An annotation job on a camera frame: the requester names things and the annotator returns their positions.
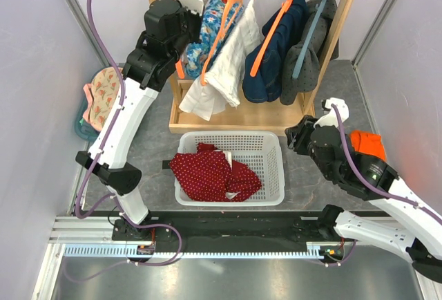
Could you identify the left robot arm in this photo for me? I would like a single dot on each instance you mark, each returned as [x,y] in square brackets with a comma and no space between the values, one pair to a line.
[170,26]

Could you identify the white shirt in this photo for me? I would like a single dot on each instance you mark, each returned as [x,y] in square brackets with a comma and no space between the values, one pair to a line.
[227,71]

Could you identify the white plastic basket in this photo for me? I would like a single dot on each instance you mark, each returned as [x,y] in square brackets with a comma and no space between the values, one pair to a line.
[259,150]

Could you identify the wooden clothes rack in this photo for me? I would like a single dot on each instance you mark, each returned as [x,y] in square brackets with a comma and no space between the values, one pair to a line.
[270,116]

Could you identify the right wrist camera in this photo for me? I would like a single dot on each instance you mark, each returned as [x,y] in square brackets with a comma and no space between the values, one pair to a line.
[336,111]

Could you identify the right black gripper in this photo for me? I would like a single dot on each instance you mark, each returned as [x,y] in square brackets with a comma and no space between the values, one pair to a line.
[296,135]

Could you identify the red polka dot skirt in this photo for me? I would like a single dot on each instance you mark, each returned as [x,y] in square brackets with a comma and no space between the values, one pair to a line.
[211,175]

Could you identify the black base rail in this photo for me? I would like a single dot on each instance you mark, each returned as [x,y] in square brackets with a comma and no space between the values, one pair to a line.
[231,232]

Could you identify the orange cloth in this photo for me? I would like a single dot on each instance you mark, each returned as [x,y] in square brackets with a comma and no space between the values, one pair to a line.
[368,143]

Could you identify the orange hanger with white shirt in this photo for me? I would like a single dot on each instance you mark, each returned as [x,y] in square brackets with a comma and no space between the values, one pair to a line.
[224,27]

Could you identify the floral oven mitt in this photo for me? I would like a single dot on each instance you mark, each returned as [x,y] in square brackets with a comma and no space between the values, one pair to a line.
[100,95]

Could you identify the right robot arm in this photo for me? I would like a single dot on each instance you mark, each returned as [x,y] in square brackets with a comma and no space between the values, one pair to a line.
[371,179]

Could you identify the blue floral garment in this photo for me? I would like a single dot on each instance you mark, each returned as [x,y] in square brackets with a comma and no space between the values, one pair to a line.
[197,53]

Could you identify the teal plastic tray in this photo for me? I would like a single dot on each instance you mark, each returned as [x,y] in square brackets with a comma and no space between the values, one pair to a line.
[83,127]

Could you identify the dark blue denim garment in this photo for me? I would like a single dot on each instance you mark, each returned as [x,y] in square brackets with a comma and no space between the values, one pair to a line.
[265,86]

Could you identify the grey dotted garment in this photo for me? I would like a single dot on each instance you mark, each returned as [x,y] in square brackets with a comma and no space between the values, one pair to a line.
[308,76]

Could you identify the blue grey hanger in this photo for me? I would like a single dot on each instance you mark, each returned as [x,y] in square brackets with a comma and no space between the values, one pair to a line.
[298,66]

